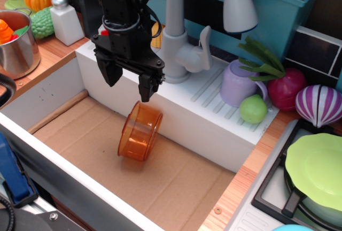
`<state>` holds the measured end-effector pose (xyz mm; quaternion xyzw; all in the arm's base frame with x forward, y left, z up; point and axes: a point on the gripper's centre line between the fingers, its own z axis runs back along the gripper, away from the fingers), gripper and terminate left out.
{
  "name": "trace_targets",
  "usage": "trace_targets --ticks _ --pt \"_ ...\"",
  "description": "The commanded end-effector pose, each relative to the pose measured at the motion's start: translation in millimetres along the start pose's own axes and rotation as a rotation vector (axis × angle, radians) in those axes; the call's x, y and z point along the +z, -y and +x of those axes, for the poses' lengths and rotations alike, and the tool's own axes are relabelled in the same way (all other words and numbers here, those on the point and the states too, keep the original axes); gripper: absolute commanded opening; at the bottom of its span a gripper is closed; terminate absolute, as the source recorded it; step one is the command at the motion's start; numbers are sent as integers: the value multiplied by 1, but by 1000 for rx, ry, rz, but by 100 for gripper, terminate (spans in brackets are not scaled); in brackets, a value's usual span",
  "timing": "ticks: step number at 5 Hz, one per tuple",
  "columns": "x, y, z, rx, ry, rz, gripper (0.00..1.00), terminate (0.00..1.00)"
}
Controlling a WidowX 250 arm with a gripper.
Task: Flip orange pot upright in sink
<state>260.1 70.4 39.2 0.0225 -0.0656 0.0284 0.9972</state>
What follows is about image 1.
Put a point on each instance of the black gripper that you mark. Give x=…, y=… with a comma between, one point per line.
x=128, y=47

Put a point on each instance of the orange translucent plastic pot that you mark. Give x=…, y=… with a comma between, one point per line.
x=139, y=132

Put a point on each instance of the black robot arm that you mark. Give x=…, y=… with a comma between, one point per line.
x=125, y=11

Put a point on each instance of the white toy sink unit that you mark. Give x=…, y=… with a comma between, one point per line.
x=194, y=117

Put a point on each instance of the stainless steel pot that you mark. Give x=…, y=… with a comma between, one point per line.
x=20, y=56

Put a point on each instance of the cardboard sheet in sink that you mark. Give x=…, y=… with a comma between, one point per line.
x=175, y=187

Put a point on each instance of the yellow toy corn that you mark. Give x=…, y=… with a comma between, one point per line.
x=157, y=39

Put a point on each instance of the red white toy apple half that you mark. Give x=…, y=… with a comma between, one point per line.
x=102, y=31

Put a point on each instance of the white salt shaker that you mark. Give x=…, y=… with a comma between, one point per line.
x=66, y=23

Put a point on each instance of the green bumpy toy gourd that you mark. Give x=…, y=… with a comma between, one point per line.
x=42, y=24

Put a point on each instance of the lilac plastic cup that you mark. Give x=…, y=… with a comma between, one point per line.
x=237, y=84

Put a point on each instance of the green toy pear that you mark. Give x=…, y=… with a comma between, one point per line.
x=253, y=109

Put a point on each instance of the orange toy carrot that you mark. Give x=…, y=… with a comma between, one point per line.
x=6, y=32

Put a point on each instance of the light green plastic plate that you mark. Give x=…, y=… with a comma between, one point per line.
x=16, y=5

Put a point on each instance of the red toy radish with leaves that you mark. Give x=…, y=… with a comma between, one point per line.
x=283, y=84

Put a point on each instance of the blue clamp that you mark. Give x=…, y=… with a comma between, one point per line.
x=17, y=184

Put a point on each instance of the teal plastic bin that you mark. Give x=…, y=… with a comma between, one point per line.
x=278, y=21

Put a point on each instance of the purple white striped toy onion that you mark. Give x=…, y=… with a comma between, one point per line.
x=318, y=104

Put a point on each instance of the lime green plastic plate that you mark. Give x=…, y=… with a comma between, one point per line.
x=314, y=165

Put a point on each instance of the black stove grate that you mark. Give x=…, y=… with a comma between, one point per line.
x=277, y=197

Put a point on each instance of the light blue plastic bowl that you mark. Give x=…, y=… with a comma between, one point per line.
x=292, y=227

